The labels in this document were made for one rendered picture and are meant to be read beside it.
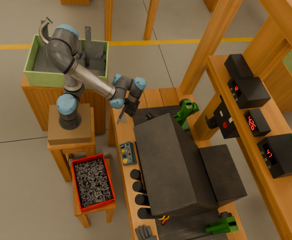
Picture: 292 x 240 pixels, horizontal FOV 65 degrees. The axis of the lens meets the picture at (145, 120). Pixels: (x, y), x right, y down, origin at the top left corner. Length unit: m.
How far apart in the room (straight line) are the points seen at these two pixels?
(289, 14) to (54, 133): 1.42
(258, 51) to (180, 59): 2.45
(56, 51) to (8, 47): 2.48
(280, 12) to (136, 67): 2.40
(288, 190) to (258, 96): 0.41
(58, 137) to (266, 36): 1.31
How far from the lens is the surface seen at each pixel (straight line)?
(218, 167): 1.34
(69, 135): 1.63
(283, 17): 1.14
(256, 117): 1.13
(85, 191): 1.55
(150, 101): 1.87
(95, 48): 2.04
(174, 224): 1.54
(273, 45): 1.16
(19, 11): 4.20
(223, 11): 1.48
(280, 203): 1.08
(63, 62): 1.19
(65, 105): 1.48
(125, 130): 1.67
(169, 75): 3.31
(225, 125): 1.26
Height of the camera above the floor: 2.38
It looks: 58 degrees down
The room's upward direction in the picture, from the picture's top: 17 degrees clockwise
